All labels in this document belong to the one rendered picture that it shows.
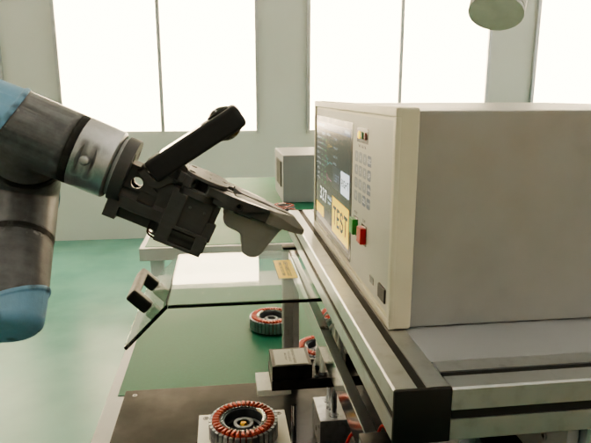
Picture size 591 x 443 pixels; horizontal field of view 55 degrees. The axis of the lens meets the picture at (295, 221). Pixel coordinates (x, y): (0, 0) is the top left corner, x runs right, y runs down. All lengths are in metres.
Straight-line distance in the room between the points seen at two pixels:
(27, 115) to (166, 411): 0.65
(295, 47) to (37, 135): 4.82
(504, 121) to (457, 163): 0.06
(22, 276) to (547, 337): 0.51
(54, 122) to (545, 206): 0.48
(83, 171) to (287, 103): 4.78
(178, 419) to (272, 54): 4.52
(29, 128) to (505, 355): 0.49
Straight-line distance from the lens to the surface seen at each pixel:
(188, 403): 1.12
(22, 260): 0.64
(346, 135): 0.70
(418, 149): 0.51
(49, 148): 0.61
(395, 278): 0.53
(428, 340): 0.53
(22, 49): 5.58
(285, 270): 0.88
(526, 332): 0.58
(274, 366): 0.90
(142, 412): 1.11
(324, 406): 0.99
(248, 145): 5.33
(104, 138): 0.61
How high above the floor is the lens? 1.33
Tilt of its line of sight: 13 degrees down
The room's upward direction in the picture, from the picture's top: straight up
